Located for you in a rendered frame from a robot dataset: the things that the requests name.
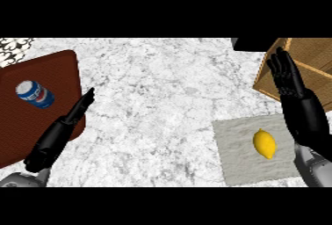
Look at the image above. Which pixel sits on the black and white patterned cloth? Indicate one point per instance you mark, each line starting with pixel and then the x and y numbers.
pixel 12 49

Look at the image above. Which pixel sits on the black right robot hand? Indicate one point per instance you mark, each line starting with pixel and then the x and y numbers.
pixel 307 117

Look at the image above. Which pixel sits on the dark red cutting board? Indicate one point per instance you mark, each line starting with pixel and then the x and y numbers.
pixel 30 117

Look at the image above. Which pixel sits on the black appliance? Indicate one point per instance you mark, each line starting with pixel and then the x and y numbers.
pixel 252 44

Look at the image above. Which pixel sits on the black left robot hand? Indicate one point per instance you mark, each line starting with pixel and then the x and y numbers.
pixel 52 140

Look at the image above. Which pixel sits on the yellow lemon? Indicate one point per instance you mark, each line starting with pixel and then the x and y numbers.
pixel 264 143

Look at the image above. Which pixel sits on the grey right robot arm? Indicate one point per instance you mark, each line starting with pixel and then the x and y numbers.
pixel 311 167

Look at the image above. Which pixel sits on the blue soda can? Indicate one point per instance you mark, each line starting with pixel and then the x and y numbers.
pixel 36 94

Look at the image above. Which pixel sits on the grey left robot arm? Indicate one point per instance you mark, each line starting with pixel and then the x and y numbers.
pixel 25 179

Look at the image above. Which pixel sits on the brown wicker basket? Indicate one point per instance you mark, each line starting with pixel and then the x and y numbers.
pixel 311 67

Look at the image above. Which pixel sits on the grey placemat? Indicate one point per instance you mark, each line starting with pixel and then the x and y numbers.
pixel 247 152

